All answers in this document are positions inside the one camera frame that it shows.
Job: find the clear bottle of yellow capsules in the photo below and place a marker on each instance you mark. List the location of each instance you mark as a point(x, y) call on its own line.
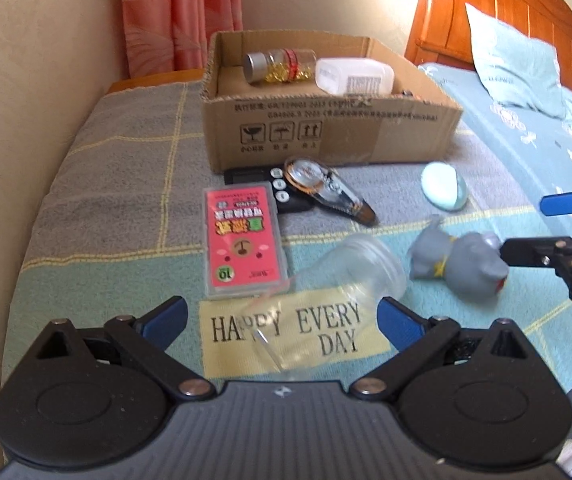
point(281, 66)

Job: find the grey plush toy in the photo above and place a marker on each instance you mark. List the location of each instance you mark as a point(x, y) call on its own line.
point(465, 260)

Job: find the clear plastic cup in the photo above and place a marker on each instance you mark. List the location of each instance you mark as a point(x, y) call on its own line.
point(360, 265)

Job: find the black device with white buttons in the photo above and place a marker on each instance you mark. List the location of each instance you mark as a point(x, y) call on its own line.
point(246, 176)

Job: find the cardboard box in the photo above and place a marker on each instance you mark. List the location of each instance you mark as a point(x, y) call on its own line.
point(316, 135)

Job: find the bed with blue floral sheet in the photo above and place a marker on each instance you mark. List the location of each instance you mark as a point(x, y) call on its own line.
point(515, 140)

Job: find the light blue egg-shaped case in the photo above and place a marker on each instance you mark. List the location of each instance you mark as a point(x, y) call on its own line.
point(443, 186)

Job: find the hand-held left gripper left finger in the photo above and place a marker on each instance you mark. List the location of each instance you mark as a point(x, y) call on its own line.
point(166, 319)

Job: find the clear correction tape dispenser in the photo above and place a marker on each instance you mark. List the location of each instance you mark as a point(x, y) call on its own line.
point(316, 180)

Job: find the pink card case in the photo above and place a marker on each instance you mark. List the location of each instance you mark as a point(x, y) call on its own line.
point(243, 240)

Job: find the wooden bed headboard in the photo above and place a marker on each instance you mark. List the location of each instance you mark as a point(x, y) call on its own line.
point(505, 5)

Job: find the white plastic container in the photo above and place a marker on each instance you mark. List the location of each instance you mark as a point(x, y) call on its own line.
point(350, 76)

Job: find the plaid table cloth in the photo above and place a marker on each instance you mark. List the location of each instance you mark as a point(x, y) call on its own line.
point(116, 185)

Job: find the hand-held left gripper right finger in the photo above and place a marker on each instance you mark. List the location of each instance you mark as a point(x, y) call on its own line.
point(398, 325)

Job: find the blue floral pillow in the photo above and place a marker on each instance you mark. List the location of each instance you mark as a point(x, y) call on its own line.
point(515, 60)

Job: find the pink patterned curtain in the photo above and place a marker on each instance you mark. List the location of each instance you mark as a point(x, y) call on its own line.
point(176, 15)

